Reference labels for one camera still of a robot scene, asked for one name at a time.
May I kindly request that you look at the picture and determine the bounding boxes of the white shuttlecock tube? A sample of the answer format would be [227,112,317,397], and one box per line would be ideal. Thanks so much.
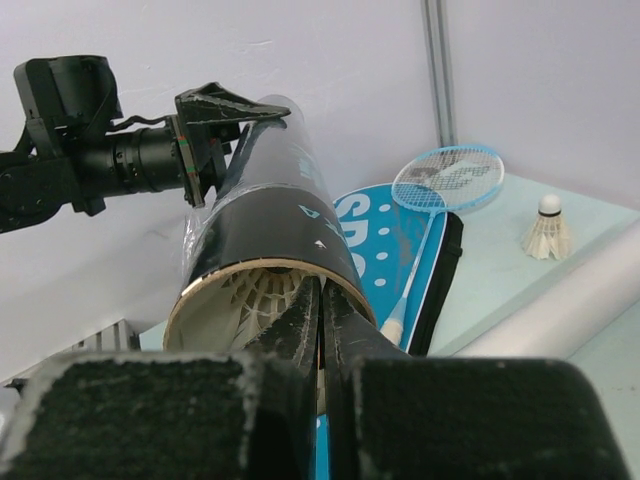
[432,221,639,358]

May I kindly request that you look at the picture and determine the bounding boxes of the blue racket cover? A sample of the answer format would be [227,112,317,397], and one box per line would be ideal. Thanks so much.
[314,182,466,480]

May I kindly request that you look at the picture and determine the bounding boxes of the left aluminium frame post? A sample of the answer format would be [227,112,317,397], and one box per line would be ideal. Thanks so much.
[423,0,457,147]

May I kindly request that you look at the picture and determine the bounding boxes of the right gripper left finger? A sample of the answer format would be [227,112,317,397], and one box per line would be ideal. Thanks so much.
[247,277,320,479]

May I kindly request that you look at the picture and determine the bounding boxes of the light green table mat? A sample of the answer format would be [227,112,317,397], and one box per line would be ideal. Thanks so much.
[137,172,640,480]

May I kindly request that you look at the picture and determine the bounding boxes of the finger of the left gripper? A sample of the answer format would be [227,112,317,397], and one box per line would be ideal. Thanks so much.
[174,82,291,128]

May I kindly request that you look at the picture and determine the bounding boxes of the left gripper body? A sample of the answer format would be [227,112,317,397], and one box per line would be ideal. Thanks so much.
[104,114,240,208]

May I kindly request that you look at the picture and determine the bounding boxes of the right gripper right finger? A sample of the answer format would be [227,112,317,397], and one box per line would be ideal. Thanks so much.
[321,282,408,479]

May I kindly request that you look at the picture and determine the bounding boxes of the light blue racket left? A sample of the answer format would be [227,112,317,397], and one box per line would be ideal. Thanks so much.
[381,145,505,346]

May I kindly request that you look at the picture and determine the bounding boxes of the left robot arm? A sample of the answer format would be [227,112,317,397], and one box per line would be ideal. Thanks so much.
[1,55,290,233]

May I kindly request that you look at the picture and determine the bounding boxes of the black shuttlecock tube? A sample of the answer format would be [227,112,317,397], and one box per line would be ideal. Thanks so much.
[163,94,375,352]

